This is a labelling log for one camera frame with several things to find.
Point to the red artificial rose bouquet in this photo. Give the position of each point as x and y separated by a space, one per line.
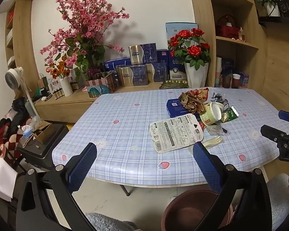
195 50

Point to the silver paper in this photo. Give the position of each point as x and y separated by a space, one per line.
219 98

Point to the brown plastic bin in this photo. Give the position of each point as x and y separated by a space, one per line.
183 216

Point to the pink artificial blossom branches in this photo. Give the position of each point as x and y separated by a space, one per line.
86 26

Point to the blue box with round emblem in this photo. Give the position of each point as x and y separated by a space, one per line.
174 67

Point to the green tea packet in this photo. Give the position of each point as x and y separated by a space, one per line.
228 116

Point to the dark blue box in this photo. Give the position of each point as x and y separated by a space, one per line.
227 65

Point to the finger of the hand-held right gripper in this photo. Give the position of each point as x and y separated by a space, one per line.
288 117
271 132

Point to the stack of pastel cups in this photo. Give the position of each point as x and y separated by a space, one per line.
218 72

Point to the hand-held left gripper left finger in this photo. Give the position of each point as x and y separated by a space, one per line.
83 166

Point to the gold tray of vials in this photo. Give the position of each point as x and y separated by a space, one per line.
173 83

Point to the person's leg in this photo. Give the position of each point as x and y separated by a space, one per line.
279 197
106 222

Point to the black table leg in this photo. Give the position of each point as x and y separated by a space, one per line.
125 190

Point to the red cup with white rim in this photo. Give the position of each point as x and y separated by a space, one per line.
236 83

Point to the cream plastic fork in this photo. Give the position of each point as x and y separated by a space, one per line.
213 141

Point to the open cardboard box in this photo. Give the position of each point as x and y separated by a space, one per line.
42 132

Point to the light blue box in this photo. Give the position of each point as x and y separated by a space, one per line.
175 32

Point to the pile of clothes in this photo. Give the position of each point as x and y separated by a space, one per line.
16 115

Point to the pink fence planter box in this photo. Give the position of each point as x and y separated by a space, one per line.
98 81

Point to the white and red box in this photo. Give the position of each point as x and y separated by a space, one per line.
55 83

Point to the brown plastic cup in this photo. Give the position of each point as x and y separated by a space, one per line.
226 81

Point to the small blue red-label box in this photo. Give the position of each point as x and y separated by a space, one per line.
162 56

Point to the gold and blue gift box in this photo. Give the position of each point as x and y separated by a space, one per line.
157 72
132 75
142 54

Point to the white paper sheet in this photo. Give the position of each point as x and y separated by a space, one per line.
2 175

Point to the brown wrapper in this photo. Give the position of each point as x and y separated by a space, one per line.
191 101

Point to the dark blue carton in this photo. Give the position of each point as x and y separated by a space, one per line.
174 108

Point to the clear plastic wrapper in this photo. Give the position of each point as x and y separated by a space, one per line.
214 129

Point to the white ribbed vase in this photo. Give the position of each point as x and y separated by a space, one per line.
67 86

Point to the purple box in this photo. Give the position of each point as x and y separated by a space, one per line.
244 79

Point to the black wall shelf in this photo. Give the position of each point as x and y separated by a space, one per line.
279 20

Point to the black hard case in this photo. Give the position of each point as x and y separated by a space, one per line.
48 146

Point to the white wall socket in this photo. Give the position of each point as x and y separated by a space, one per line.
110 42

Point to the small perfume bottle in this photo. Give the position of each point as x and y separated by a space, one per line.
241 35

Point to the red gift basket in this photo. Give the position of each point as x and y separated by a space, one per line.
227 31

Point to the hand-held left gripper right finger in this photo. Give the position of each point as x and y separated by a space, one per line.
207 168

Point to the row of small brown bottles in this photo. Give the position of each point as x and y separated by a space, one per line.
59 93

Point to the cream round lid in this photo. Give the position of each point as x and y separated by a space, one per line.
216 112

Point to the person's left leg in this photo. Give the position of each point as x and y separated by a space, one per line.
106 222

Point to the tall white vase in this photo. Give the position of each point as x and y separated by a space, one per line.
196 77

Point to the wooden wall shelf unit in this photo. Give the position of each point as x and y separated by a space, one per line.
202 28

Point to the green paper cup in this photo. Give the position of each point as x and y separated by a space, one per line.
206 118

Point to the teal fan-shaped packet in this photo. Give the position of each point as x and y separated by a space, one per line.
95 92
107 89

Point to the blue checked tablecloth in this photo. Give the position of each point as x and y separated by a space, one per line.
125 130

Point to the long blue carton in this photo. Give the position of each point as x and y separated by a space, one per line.
115 63

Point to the white printed packaging card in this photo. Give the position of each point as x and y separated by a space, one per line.
173 132

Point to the person's right leg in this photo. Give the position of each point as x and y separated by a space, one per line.
279 197

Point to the white standing fan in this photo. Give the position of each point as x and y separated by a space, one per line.
13 78

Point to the orange artificial flowers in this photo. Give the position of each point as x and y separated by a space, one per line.
60 68

